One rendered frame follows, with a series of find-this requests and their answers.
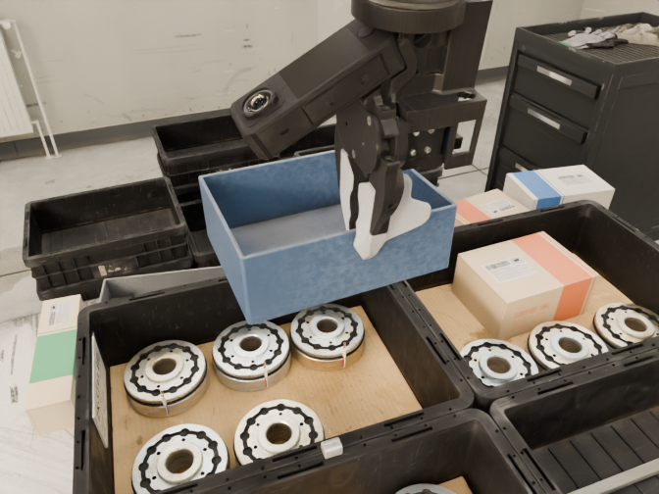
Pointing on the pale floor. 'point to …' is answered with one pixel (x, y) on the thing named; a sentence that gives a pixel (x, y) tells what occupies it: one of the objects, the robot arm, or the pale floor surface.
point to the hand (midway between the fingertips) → (356, 244)
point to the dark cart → (584, 113)
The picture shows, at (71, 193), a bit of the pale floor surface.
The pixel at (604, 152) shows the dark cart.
